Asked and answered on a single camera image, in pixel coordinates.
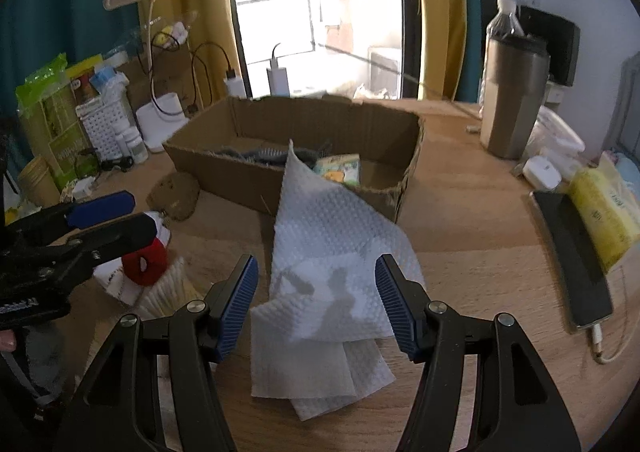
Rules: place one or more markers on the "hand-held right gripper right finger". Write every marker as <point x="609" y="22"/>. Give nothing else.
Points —
<point x="395" y="312"/>

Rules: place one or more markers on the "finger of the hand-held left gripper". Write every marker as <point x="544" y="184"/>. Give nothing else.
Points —
<point x="125" y="232"/>
<point x="100" y="209"/>

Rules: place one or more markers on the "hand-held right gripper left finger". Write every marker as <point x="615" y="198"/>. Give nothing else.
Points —
<point x="240" y="312"/>

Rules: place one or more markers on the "brown loofah sponge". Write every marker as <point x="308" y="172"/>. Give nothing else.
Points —
<point x="175" y="194"/>

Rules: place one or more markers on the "pack of cotton swabs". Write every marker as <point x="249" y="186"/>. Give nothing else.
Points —
<point x="170" y="289"/>

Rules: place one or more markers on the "white paper towel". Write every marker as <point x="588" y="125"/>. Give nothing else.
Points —
<point x="325" y="232"/>

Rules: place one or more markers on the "brown cardboard box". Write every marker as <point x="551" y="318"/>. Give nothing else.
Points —
<point x="225" y="172"/>

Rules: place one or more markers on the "person's left hand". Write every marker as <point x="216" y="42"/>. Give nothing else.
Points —
<point x="7" y="342"/>

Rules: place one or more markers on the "red round object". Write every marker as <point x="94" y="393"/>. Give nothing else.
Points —
<point x="147" y="262"/>

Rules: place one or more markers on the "tan ribbed cup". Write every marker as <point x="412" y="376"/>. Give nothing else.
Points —
<point x="37" y="182"/>

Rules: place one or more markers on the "white pill bottle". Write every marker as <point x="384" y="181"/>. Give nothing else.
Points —
<point x="139" y="148"/>
<point x="124" y="141"/>

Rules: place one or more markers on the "white perforated basket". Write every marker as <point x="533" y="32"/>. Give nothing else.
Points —
<point x="107" y="125"/>

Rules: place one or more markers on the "person's dark clothing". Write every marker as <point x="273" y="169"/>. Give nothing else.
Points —
<point x="35" y="367"/>

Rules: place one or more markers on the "green snack packet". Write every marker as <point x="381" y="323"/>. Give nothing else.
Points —
<point x="50" y="122"/>

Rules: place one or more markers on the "blue white packet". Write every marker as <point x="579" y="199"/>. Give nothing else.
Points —
<point x="102" y="80"/>

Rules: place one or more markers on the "brown carton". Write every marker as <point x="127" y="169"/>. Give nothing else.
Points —
<point x="172" y="77"/>

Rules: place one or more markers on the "small printed tissue packet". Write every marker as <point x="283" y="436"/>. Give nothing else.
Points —
<point x="340" y="168"/>

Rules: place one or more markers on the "black smartphone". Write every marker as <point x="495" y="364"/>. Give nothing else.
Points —
<point x="570" y="257"/>

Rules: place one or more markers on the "yellow duck toy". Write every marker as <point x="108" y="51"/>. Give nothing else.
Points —
<point x="167" y="37"/>

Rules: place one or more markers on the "white earbud case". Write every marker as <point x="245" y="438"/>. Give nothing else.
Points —
<point x="542" y="173"/>

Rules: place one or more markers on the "white charger plug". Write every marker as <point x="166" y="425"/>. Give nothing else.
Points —
<point x="278" y="81"/>

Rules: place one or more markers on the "crumpled cardboard scrap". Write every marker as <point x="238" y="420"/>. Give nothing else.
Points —
<point x="370" y="92"/>

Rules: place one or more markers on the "yellow tissue pack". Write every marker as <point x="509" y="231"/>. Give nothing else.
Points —
<point x="605" y="217"/>

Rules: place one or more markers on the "white plastic container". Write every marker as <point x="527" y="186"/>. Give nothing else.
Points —
<point x="555" y="137"/>

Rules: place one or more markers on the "white air cooler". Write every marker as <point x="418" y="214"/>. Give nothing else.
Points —
<point x="385" y="72"/>

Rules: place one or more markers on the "steel tumbler with black lid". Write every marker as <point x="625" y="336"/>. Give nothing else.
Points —
<point x="515" y="97"/>

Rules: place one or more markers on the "clear plastic water bottle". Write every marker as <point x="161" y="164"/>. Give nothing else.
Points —
<point x="505" y="20"/>

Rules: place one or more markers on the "black wall box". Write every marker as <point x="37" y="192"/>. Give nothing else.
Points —
<point x="555" y="42"/>

